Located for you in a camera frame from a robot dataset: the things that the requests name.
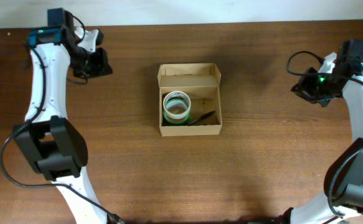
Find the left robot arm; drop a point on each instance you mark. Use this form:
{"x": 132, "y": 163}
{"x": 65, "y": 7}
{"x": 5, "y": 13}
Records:
{"x": 50, "y": 143}

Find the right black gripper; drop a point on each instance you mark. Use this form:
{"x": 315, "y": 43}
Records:
{"x": 309, "y": 88}

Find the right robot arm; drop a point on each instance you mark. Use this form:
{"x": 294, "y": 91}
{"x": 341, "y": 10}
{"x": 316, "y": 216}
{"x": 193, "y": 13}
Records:
{"x": 340, "y": 76}

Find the brown cardboard box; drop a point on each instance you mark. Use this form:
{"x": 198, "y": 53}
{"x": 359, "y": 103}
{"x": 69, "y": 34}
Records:
{"x": 201, "y": 82}

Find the green tape roll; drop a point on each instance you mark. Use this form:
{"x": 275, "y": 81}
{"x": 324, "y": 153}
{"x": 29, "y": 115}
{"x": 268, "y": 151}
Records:
{"x": 177, "y": 110}

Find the black pen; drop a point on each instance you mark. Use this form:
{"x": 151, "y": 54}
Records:
{"x": 204, "y": 116}

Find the cream masking tape roll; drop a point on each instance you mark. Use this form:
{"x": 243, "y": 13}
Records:
{"x": 175, "y": 94}

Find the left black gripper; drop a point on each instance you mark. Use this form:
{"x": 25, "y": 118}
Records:
{"x": 94, "y": 65}

